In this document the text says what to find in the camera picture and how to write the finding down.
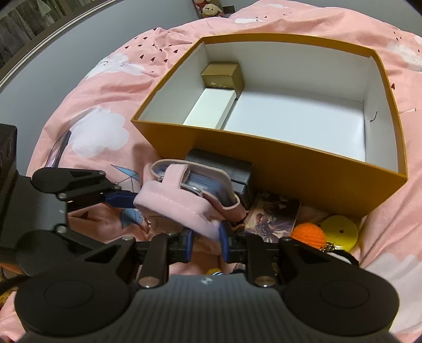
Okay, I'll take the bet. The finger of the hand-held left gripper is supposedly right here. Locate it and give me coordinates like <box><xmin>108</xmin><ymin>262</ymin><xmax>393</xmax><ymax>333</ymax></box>
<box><xmin>31</xmin><ymin>168</ymin><xmax>140</xmax><ymax>208</ymax></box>
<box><xmin>54</xmin><ymin>224</ymin><xmax>136</xmax><ymax>255</ymax></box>

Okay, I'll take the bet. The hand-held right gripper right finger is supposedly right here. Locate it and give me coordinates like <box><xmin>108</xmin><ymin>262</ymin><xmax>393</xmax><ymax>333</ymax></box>
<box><xmin>219</xmin><ymin>222</ymin><xmax>330</xmax><ymax>286</ymax></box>

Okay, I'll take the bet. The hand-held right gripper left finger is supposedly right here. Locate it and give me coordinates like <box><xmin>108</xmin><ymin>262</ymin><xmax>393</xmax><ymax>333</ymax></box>
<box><xmin>82</xmin><ymin>229</ymin><xmax>195</xmax><ymax>287</ymax></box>

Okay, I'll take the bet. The pink fabric pouch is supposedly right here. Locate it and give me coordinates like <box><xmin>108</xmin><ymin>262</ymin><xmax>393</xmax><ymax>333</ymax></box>
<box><xmin>133</xmin><ymin>159</ymin><xmax>249</xmax><ymax>256</ymax></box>

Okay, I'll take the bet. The illustrated card box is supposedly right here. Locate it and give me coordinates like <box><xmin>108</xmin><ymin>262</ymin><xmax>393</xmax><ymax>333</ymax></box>
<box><xmin>244</xmin><ymin>193</ymin><xmax>302</xmax><ymax>243</ymax></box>

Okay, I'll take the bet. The dark grey box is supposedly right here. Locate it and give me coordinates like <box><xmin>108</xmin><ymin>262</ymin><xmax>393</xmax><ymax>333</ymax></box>
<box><xmin>185</xmin><ymin>148</ymin><xmax>256</xmax><ymax>210</ymax></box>

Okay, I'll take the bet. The orange cardboard box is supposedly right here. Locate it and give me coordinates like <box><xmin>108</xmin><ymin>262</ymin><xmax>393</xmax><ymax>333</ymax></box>
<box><xmin>131</xmin><ymin>33</ymin><xmax>409</xmax><ymax>216</ymax></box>

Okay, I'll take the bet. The dark phone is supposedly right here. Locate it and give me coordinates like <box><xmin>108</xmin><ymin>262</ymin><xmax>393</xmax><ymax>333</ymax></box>
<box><xmin>44</xmin><ymin>130</ymin><xmax>72</xmax><ymax>169</ymax></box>

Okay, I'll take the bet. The orange crochet ball charm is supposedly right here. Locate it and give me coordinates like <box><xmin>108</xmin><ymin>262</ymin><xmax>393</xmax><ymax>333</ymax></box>
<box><xmin>290</xmin><ymin>222</ymin><xmax>335</xmax><ymax>253</ymax></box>

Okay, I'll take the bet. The pink printed blanket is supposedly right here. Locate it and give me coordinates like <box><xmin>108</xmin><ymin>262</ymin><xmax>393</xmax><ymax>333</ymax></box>
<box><xmin>0</xmin><ymin>0</ymin><xmax>422</xmax><ymax>343</ymax></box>

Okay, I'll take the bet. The yellow round case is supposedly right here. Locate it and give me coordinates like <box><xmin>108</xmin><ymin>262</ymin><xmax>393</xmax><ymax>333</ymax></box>
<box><xmin>318</xmin><ymin>214</ymin><xmax>360</xmax><ymax>251</ymax></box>

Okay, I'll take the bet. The white flat box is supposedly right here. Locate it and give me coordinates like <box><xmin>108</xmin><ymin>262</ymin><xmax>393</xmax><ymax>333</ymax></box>
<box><xmin>182</xmin><ymin>87</ymin><xmax>238</xmax><ymax>130</ymax></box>

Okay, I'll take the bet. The small gold box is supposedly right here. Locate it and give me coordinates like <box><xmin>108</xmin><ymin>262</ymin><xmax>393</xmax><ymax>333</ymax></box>
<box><xmin>201</xmin><ymin>62</ymin><xmax>245</xmax><ymax>94</ymax></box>

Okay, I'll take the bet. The grey framed window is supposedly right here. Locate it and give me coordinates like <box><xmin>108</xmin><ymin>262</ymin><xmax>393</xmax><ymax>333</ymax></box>
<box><xmin>0</xmin><ymin>0</ymin><xmax>117</xmax><ymax>89</ymax></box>

